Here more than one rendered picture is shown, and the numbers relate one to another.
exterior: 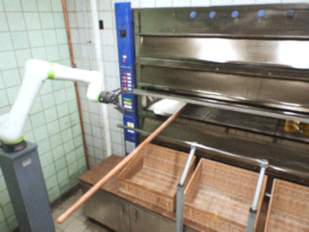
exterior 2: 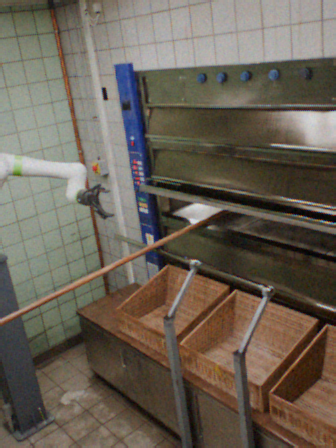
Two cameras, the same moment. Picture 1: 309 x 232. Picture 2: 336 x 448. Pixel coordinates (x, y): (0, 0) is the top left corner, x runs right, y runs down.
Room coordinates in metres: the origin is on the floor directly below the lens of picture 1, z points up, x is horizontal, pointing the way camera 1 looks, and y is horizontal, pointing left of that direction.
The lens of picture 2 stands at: (-0.70, -1.05, 2.27)
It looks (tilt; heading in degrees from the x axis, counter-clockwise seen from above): 20 degrees down; 21
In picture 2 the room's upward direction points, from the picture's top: 8 degrees counter-clockwise
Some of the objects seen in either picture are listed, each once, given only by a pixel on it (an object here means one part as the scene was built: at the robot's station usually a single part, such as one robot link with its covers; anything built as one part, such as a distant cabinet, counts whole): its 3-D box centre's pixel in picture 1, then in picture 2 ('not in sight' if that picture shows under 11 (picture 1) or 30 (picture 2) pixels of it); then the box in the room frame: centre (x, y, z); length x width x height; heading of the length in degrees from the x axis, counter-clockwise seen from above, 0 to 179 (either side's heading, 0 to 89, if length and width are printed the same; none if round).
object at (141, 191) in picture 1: (157, 173); (172, 308); (1.85, -0.01, 0.72); 0.56 x 0.49 x 0.28; 60
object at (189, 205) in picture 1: (223, 195); (247, 344); (1.54, -0.53, 0.72); 0.56 x 0.49 x 0.28; 60
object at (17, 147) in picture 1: (10, 142); not in sight; (1.54, 1.04, 1.23); 0.26 x 0.15 x 0.06; 60
